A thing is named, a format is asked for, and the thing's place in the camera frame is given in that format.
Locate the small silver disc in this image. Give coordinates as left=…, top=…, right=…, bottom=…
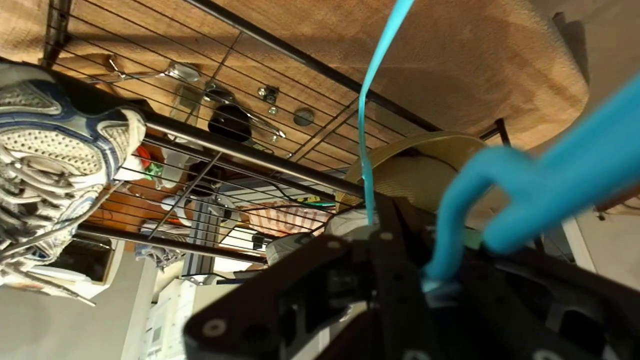
left=293, top=106, right=317, bottom=131

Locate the black metal shoe rack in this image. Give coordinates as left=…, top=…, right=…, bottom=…
left=43, top=0, right=517, bottom=269

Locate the grey blue mesh sneaker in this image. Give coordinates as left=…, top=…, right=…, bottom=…
left=0, top=62, right=148, bottom=305

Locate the tan straw hat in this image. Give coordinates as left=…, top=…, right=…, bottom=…
left=363, top=131, right=510, bottom=216

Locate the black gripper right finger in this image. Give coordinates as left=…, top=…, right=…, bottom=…
left=439, top=248, right=640, bottom=360

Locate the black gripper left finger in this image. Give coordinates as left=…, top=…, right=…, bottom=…
left=183, top=199, right=439, bottom=360

